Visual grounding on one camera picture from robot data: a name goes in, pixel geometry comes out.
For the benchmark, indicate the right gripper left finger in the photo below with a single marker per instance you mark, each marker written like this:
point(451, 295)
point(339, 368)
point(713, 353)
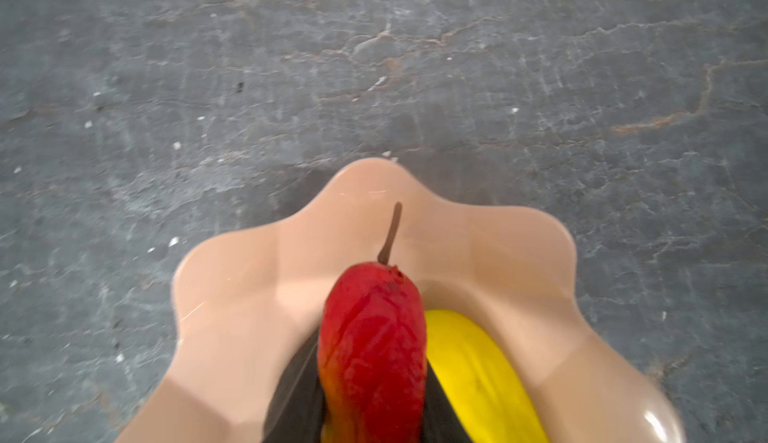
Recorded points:
point(296, 411)

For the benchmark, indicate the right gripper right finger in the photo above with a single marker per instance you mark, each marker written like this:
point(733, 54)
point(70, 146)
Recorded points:
point(440, 423)

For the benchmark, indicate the yellow fake lemon fruit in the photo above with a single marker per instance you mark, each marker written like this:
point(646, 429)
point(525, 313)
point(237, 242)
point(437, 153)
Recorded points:
point(483, 389)

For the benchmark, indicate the pink wavy fruit bowl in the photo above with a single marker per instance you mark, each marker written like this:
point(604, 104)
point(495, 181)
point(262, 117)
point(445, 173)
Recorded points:
point(245, 301)

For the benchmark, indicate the red yellow fake pear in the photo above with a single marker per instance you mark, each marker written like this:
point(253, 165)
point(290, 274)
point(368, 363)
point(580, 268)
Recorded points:
point(371, 354)

